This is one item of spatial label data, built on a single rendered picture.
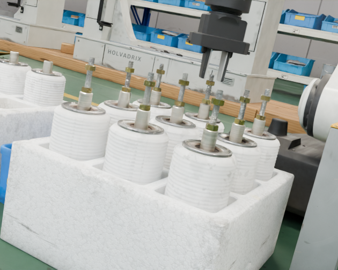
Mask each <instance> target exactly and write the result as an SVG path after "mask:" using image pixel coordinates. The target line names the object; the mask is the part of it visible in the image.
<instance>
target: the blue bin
mask: <svg viewBox="0 0 338 270"><path fill-rule="evenodd" d="M11 150H12V143H10V144H3V145H2V146H1V148H0V153H1V154H2V160H1V175H0V202H1V203H3V204H4V203H5V195H6V187H7V182H8V174H9V166H10V158H11Z"/></svg>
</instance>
